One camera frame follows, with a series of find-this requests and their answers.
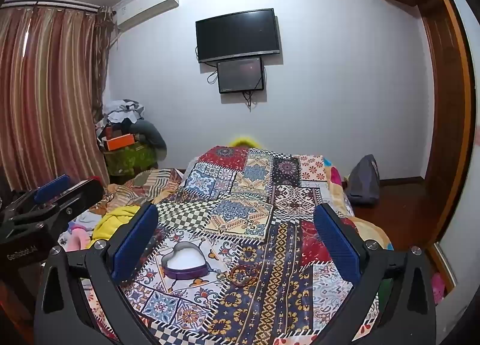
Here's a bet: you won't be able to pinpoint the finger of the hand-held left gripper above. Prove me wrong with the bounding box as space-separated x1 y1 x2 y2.
7 178 105 233
0 174 72 218

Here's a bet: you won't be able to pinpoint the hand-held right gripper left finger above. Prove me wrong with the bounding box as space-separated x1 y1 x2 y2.
34 204 159 345

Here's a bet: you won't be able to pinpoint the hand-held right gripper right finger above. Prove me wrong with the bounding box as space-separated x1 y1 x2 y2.
313 203 437 345

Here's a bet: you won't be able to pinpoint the heart-shaped purple tin box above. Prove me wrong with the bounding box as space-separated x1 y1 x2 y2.
160 242 209 281

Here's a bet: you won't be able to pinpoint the brown beaded bracelet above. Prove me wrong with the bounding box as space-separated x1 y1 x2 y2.
229 266 260 288

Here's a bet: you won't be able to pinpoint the yellow towel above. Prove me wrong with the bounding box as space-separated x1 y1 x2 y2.
90 206 141 252

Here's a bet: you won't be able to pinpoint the pink soft items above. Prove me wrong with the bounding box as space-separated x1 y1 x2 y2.
58 214 96 253

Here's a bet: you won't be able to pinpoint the green patterned cloth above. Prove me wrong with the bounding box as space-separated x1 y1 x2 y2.
104 142 159 176

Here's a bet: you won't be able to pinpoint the striped quilt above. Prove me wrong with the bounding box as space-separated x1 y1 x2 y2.
105 168 185 211

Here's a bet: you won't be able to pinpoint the orange box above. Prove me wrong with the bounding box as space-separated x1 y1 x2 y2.
104 134 136 151

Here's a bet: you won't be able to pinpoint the grey bag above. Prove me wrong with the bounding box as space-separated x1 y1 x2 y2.
344 155 381 207

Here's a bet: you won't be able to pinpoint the striped brown curtain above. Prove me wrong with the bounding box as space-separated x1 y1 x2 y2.
0 6 115 190

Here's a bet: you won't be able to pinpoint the patchwork printed blanket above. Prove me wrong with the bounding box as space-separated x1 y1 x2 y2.
80 146 379 345

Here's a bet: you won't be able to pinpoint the pile of clothes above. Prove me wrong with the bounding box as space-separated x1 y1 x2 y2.
95 98 167 153

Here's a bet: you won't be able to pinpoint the pink plastic object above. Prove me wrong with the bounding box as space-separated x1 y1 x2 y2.
430 272 448 305

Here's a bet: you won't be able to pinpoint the yellow plush object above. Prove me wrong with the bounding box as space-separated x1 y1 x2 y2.
229 134 263 149

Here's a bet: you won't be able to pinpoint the white air conditioner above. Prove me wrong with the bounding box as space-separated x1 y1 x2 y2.
112 0 180 29

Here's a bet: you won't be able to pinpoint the black monitor cable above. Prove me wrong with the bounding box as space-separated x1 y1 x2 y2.
242 91 260 112

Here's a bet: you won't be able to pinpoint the white curtain rail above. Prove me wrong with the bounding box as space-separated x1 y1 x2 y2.
0 0 103 13

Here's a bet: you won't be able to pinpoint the small black wall monitor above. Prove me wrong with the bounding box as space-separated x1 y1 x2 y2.
217 56 265 94

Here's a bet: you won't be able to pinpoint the black wall television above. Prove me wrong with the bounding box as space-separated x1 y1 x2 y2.
195 8 282 64

